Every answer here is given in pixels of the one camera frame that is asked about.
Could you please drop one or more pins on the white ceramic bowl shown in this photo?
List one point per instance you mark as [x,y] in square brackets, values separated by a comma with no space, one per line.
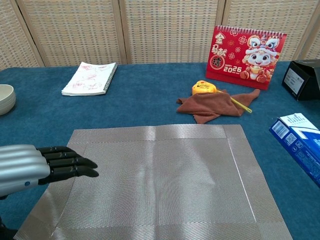
[6,100]

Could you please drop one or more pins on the brown cloth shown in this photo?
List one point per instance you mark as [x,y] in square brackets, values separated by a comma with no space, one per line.
[207,107]

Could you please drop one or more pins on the grey woven placemat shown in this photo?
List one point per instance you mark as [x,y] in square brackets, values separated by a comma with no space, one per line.
[155,187]

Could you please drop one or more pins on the red 2026 desk calendar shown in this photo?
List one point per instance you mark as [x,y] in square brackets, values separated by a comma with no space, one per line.
[232,57]

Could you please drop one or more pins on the spiral notebook with red drawings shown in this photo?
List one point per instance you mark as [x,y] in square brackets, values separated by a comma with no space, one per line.
[87,80]

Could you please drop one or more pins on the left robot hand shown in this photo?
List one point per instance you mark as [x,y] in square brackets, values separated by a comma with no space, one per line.
[22,167]

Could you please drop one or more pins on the blue and white carton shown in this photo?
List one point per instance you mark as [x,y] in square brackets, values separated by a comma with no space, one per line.
[300,152]

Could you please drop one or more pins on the black cardboard box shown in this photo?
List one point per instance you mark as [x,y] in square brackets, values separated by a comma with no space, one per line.
[306,80]

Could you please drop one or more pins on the blue felt table cover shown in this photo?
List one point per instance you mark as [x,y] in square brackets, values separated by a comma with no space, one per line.
[140,107]

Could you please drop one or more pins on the woven bamboo folding screen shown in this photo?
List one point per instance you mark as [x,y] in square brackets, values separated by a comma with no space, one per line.
[75,30]

